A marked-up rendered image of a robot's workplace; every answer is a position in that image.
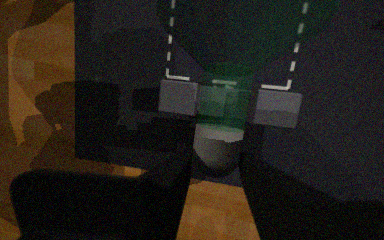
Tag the grey blocks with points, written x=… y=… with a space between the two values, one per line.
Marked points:
x=266 y=108

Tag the dark grey flat mat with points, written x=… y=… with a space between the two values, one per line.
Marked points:
x=122 y=52

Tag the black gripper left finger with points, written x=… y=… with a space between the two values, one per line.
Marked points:
x=146 y=207

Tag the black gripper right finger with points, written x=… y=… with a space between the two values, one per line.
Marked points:
x=285 y=208

